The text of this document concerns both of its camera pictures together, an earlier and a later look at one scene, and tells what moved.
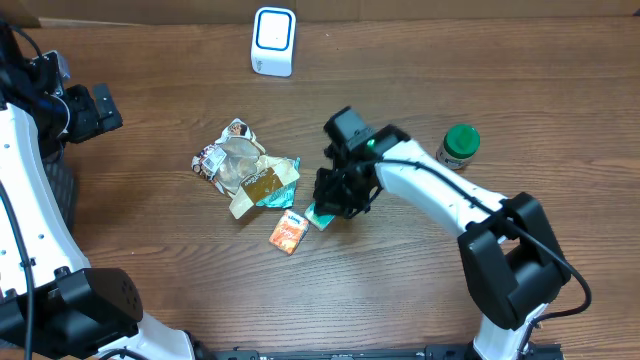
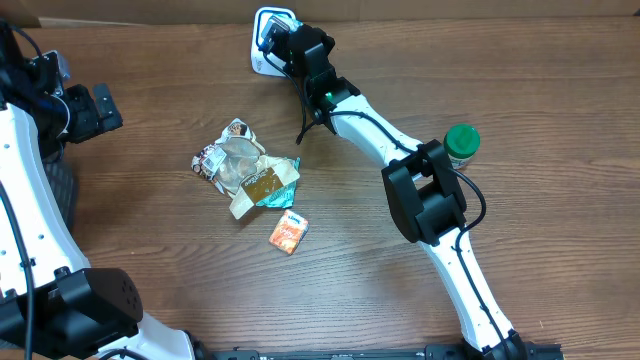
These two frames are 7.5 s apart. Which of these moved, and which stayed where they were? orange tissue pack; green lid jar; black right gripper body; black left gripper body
Moved: black right gripper body
Stayed: orange tissue pack; black left gripper body; green lid jar
